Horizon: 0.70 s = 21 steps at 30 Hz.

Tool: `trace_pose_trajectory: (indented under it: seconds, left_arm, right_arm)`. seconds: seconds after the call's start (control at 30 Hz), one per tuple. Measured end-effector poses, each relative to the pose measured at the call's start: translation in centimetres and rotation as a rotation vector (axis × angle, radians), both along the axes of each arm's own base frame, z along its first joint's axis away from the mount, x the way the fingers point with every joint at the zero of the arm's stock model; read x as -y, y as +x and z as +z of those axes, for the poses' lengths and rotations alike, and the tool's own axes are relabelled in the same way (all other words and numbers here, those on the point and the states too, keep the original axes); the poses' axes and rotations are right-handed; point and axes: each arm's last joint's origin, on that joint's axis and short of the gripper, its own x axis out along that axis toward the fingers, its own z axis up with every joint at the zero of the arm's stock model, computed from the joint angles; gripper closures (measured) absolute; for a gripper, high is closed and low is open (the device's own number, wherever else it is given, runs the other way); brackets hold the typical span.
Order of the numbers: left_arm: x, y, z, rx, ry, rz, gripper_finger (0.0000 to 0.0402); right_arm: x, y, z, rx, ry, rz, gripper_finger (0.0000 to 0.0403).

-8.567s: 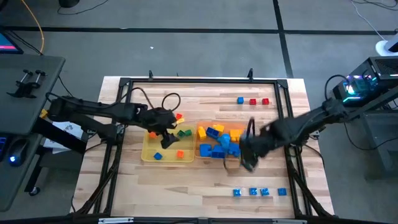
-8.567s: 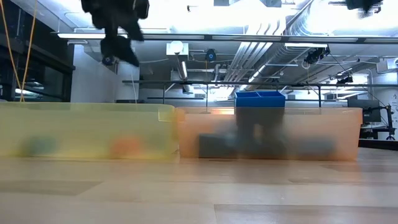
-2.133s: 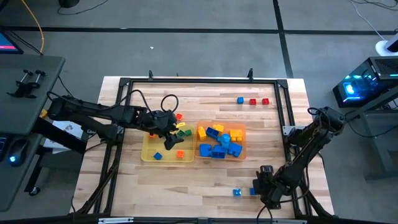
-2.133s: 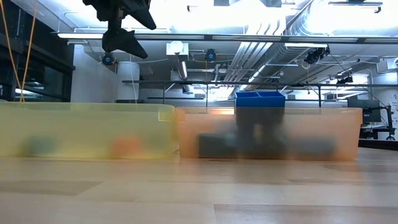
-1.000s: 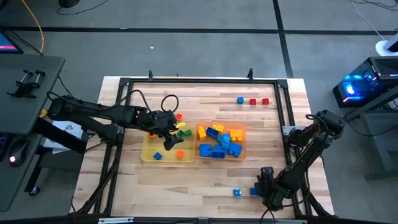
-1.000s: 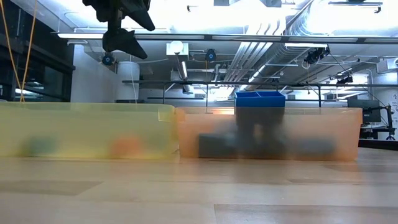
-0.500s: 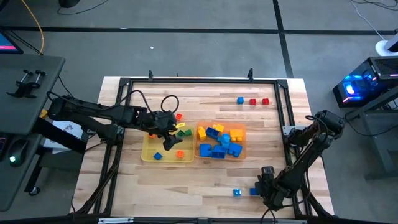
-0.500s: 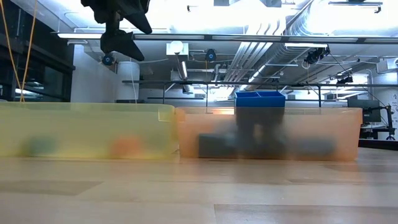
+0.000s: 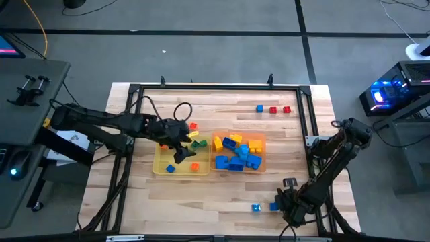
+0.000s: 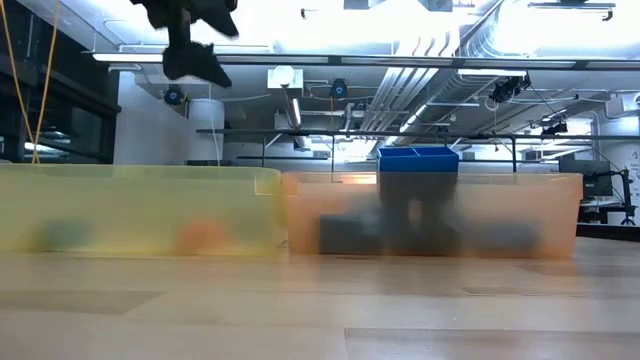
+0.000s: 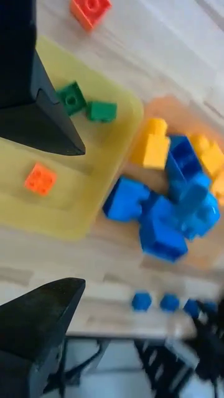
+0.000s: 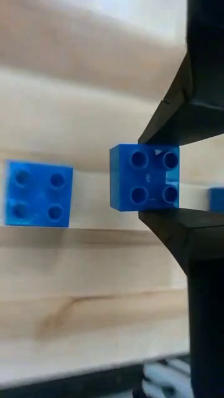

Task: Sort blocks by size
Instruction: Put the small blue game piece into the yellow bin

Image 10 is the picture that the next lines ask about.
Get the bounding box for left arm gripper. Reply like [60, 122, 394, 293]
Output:
[130, 0, 240, 87]

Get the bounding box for small orange block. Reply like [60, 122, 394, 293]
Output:
[175, 218, 232, 254]

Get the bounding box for white light bar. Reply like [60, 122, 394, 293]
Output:
[92, 52, 166, 64]

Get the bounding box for white globe lamp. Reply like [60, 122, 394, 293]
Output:
[266, 64, 305, 91]

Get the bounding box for white round column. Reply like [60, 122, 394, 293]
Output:
[187, 97, 226, 164]

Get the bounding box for dark glass partition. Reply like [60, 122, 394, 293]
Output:
[0, 0, 122, 165]

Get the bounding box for yellow translucent plastic bin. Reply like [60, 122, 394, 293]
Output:
[0, 163, 286, 257]

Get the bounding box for silver ceiling pipes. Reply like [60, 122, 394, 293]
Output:
[357, 27, 454, 132]

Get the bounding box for black ceiling fixture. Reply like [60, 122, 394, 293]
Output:
[539, 119, 571, 136]
[488, 74, 532, 105]

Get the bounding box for black metal railing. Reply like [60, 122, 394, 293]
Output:
[195, 127, 640, 174]

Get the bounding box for orange translucent plastic bin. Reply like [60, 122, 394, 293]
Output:
[282, 171, 585, 260]

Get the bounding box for black computer monitor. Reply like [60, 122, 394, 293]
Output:
[558, 158, 614, 198]

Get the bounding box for black desk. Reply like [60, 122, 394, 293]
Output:
[576, 194, 640, 242]

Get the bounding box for black monitor stand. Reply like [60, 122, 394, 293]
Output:
[612, 167, 639, 227]

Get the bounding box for black blue cable reel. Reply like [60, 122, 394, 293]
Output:
[328, 77, 350, 100]
[163, 84, 186, 107]

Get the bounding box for yellow cable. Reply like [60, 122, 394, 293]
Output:
[0, 0, 60, 165]

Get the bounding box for large silver duct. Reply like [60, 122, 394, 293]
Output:
[462, 0, 640, 57]

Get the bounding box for black metal frame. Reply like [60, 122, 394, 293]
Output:
[82, 48, 640, 71]

